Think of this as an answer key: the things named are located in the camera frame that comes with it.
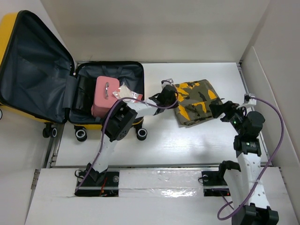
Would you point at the yellow hard-shell suitcase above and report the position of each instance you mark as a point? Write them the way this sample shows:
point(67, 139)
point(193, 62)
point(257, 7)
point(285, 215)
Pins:
point(38, 76)

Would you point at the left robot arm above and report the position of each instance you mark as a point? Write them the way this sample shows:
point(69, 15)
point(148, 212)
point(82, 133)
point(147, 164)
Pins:
point(119, 120)

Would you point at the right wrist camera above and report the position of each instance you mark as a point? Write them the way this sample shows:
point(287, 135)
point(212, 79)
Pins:
point(249, 101)

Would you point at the black pouch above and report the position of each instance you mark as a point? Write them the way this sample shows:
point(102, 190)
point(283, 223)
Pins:
point(84, 95)

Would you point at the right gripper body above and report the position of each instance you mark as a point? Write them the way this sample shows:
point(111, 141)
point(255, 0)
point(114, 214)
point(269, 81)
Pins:
point(235, 117)

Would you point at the camouflage cloth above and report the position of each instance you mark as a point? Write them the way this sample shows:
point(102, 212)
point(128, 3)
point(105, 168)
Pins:
point(194, 100)

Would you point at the pink case with metal handle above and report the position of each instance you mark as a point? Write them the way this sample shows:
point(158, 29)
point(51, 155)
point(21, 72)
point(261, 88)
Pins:
point(103, 96)

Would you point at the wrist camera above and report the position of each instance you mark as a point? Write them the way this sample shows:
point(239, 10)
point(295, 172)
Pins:
point(167, 82)
point(249, 101)

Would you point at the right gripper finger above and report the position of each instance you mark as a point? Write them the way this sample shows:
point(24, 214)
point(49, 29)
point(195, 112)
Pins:
point(227, 115)
point(220, 109)

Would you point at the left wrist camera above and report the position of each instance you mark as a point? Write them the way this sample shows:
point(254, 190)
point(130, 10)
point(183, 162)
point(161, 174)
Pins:
point(167, 82)

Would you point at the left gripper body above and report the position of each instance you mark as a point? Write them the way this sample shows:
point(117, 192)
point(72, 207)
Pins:
point(168, 103)

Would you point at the clear packet with red print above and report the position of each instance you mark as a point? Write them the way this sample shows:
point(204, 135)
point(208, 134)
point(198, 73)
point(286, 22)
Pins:
point(123, 91)

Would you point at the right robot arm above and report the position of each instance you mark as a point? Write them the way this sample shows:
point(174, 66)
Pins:
point(251, 206)

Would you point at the metal base rail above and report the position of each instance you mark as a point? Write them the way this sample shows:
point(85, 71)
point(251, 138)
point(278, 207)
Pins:
point(154, 182)

